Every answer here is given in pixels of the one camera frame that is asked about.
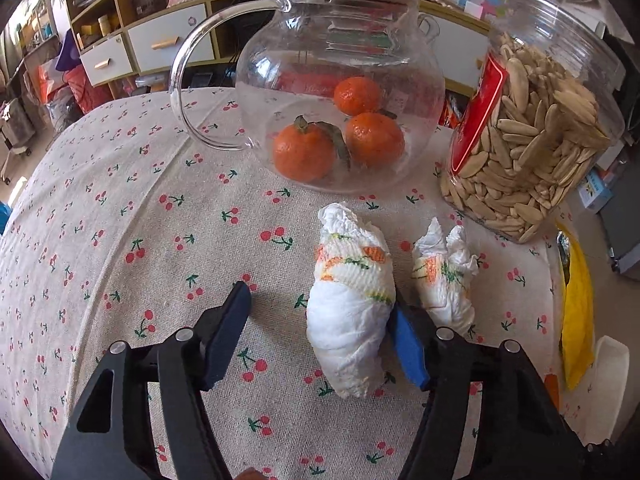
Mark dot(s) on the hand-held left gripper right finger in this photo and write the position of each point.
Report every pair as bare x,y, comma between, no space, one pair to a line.
407,350

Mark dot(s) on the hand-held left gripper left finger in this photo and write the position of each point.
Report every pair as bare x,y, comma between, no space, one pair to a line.
227,340

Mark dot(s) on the large printed tissue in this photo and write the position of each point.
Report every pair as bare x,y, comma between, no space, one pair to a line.
345,325

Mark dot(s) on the small printed crumpled tissue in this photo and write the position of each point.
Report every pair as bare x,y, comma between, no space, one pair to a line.
442,285

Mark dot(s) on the cherry-print tablecloth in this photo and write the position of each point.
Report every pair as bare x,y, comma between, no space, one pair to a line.
125,210

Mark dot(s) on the yellow snack packet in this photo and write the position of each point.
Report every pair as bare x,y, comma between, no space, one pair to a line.
577,310

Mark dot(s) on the orange mandarin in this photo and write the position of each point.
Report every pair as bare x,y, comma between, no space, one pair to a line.
305,152
375,140
357,95

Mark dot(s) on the white chair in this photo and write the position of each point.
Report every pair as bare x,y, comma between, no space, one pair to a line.
607,385

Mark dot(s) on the clear plastic jar of seeds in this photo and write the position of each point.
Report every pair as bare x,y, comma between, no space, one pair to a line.
530,150

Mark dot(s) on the grey cabinet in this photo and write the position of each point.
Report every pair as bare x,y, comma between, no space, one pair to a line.
622,230

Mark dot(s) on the small blue box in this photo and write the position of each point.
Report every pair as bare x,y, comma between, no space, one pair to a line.
595,190

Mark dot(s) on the glass teapot with wooden lid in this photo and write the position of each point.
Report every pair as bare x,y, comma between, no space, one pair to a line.
280,60

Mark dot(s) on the red plastic basket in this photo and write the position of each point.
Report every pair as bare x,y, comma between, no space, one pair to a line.
87,90

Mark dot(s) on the small white cabinet drawer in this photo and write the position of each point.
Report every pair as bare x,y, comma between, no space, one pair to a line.
107,60

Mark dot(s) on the wide white cabinet drawer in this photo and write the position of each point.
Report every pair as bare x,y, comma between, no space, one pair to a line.
167,35

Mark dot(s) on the orange shopping bag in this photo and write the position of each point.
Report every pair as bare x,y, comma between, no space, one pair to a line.
50,77

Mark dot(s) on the purple bag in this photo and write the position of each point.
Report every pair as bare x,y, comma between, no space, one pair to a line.
67,52

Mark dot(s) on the long wooden TV cabinet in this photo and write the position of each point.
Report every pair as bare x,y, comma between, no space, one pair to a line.
220,10

